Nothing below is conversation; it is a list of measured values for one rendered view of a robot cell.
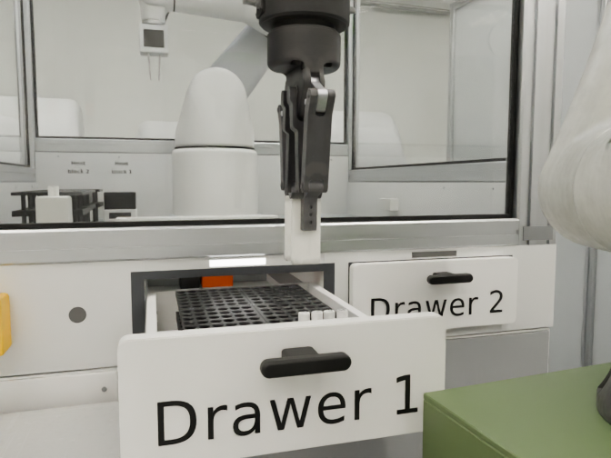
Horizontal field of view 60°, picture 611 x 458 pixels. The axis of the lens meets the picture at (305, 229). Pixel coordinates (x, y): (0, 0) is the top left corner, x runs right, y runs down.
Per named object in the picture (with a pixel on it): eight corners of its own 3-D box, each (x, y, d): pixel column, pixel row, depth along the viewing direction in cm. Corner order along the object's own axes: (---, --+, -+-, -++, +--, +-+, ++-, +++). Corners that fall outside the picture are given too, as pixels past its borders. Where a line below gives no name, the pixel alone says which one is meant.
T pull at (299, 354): (352, 371, 43) (352, 354, 43) (262, 380, 41) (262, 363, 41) (337, 356, 46) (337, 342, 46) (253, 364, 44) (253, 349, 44)
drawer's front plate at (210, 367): (444, 429, 50) (446, 314, 49) (121, 475, 42) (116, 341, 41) (435, 421, 52) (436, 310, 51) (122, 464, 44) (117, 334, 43)
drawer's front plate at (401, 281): (516, 323, 88) (518, 257, 87) (353, 336, 80) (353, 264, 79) (509, 320, 90) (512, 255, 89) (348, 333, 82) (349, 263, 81)
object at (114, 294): (553, 326, 92) (556, 243, 91) (-148, 390, 64) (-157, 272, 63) (354, 254, 183) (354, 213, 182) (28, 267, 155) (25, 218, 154)
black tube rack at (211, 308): (350, 379, 58) (351, 322, 57) (185, 397, 53) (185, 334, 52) (297, 326, 79) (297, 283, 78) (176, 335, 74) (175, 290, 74)
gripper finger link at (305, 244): (318, 196, 55) (321, 196, 54) (317, 263, 56) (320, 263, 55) (291, 196, 54) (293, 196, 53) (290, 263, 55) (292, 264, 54)
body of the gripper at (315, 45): (259, 38, 57) (259, 125, 58) (277, 14, 49) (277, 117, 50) (325, 44, 59) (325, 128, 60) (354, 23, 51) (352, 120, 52)
